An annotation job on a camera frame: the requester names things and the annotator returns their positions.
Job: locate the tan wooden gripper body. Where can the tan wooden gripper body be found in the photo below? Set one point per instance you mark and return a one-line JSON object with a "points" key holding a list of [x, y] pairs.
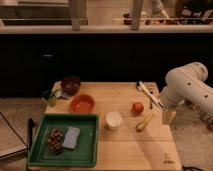
{"points": [[168, 116]]}

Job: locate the wooden post right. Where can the wooden post right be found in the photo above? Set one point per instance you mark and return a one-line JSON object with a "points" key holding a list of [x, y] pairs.
{"points": [[136, 14]]}

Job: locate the dark brown bowl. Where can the dark brown bowl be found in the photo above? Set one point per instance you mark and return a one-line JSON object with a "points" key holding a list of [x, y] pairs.
{"points": [[71, 84]]}

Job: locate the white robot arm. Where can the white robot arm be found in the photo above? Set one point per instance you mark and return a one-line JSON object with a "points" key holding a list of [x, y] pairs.
{"points": [[188, 83]]}

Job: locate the knife with white handle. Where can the knife with white handle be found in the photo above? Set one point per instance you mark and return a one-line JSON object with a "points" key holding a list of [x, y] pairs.
{"points": [[141, 86]]}

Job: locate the green glass cup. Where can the green glass cup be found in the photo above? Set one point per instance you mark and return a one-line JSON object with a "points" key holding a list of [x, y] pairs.
{"points": [[49, 97]]}

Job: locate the grey blue sponge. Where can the grey blue sponge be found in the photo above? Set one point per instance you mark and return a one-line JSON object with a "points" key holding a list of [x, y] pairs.
{"points": [[71, 137]]}

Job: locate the green plastic tray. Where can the green plastic tray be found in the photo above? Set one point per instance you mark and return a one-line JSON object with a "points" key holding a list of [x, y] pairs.
{"points": [[84, 155]]}

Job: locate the bunch of dark grapes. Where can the bunch of dark grapes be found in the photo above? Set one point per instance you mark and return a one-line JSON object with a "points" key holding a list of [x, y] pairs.
{"points": [[54, 141]]}

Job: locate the red orange bowl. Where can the red orange bowl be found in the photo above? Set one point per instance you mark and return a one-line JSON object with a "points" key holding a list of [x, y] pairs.
{"points": [[82, 104]]}

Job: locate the crumpled silver foil wrapper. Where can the crumpled silver foil wrapper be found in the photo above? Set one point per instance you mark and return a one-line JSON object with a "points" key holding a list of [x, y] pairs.
{"points": [[60, 94]]}

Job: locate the wooden post left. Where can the wooden post left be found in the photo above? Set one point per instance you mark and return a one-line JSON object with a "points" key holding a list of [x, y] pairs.
{"points": [[78, 13]]}

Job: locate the white cup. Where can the white cup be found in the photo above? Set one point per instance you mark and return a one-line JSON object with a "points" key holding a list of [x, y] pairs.
{"points": [[113, 120]]}

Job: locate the wooden post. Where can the wooden post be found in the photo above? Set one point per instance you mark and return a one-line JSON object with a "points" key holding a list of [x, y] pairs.
{"points": [[136, 14], [78, 13]]}

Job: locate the orange red tomato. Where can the orange red tomato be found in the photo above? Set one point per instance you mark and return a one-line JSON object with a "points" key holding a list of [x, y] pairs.
{"points": [[137, 108]]}

